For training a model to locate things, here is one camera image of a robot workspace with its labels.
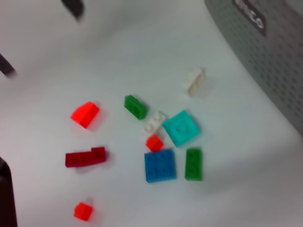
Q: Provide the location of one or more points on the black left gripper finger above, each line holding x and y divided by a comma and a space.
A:
73, 7
6, 66

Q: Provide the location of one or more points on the orange-red slope toy brick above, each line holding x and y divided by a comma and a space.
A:
85, 114

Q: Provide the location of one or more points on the green translucent toy brick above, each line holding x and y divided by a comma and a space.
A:
135, 107
194, 164

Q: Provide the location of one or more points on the dark red long toy brick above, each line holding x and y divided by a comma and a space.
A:
85, 157

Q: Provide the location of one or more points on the small orange-red toy brick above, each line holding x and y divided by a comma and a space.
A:
154, 143
82, 210

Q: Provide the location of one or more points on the grey perforated storage basket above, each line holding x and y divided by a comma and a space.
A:
265, 47

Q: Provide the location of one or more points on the black office chair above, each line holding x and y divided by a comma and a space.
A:
7, 194

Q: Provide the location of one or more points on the white flat toy plate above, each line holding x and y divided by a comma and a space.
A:
155, 123

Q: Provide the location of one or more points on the white toy brick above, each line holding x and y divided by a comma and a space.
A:
195, 81

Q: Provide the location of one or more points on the cyan square toy plate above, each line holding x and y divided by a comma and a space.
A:
182, 127

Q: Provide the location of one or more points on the blue square toy plate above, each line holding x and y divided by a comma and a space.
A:
161, 165

